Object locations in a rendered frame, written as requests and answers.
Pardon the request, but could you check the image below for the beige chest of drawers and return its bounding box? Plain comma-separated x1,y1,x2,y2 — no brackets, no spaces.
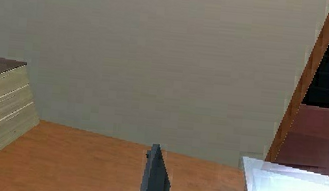
0,55,46,182

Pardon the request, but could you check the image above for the brown wooden door frame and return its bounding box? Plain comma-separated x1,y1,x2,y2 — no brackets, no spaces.
265,0,329,169

